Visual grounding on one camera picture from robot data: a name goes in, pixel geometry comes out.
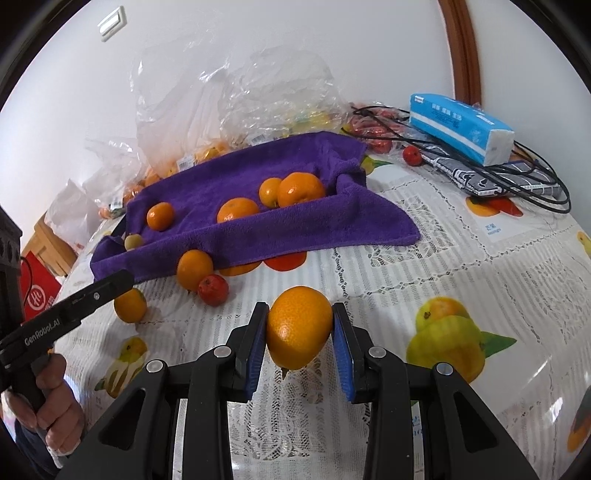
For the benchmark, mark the oval orange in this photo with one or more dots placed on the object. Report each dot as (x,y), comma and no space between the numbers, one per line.
(298,327)

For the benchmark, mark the orange with stem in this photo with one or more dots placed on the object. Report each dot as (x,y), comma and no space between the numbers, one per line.
(301,188)

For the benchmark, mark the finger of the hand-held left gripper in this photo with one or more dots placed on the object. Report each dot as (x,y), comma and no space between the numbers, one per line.
(104,290)

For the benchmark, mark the yellow-green round fruit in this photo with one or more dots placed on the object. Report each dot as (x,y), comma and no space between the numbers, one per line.
(133,242)

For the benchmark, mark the white plastic bag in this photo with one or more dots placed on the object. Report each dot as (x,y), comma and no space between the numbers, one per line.
(69,205)

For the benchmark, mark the grey patterned pouch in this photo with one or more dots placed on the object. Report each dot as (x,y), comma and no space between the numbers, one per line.
(466,177)

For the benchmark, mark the purple towel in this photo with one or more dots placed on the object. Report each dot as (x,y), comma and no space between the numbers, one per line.
(300,226)

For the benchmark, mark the red box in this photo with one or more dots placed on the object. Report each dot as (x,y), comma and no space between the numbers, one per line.
(44,295)

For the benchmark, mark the white wall switch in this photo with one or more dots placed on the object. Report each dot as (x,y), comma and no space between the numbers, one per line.
(112,21)

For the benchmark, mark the blue tissue pack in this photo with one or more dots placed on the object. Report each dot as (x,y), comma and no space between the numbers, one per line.
(452,122)

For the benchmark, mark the clear plastic bag yellow contents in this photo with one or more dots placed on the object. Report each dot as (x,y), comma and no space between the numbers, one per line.
(281,92)

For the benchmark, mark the person's left hand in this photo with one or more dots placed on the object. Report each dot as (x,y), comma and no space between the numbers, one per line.
(57,406)

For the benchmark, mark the plastic bag of small oranges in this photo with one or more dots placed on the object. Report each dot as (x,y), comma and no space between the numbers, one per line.
(122,180)

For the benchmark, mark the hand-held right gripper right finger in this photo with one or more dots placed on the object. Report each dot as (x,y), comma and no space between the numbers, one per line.
(344,355)

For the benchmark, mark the clear plastic bag of oranges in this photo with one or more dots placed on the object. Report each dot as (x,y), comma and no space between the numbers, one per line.
(180,106)

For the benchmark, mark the bag of red fruits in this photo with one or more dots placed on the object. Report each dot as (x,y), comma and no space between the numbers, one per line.
(374,131)

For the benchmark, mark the wooden furniture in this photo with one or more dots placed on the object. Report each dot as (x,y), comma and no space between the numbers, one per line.
(55,256)

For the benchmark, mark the wooden door frame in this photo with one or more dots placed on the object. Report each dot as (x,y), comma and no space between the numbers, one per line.
(464,50)

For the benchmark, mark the tiny red fruit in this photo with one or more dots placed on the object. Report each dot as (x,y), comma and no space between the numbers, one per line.
(412,155)

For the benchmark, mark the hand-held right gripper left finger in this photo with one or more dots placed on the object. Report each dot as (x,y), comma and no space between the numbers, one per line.
(256,355)

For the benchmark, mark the small orange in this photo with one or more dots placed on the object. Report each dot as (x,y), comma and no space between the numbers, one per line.
(269,191)

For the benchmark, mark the small red apple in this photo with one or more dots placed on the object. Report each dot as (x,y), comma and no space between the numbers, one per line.
(213,290)

